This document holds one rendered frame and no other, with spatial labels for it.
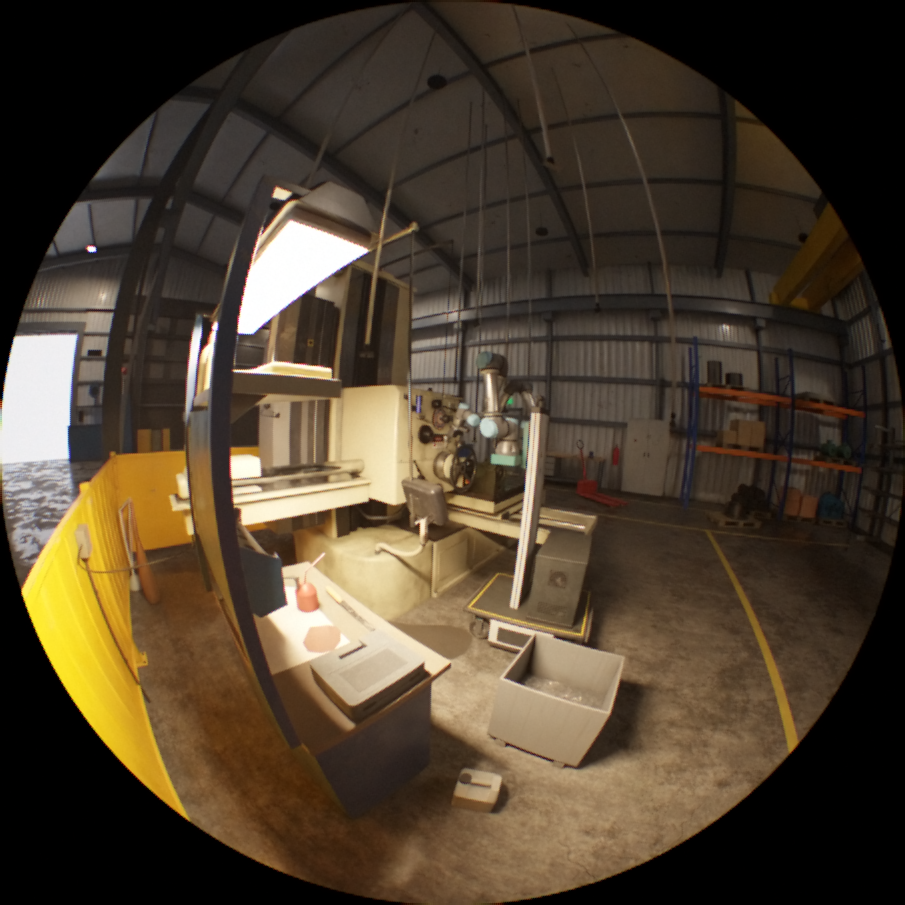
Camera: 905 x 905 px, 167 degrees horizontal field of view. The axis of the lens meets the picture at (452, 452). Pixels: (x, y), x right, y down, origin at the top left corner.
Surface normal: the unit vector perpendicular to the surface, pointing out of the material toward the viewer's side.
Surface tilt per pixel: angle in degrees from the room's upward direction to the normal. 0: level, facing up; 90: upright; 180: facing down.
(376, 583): 90
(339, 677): 0
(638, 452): 90
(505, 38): 169
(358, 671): 0
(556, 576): 90
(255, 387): 90
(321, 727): 0
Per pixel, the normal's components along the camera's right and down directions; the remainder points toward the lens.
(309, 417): 0.82, 0.11
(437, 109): -0.16, 0.99
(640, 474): -0.57, 0.05
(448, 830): 0.06, -0.99
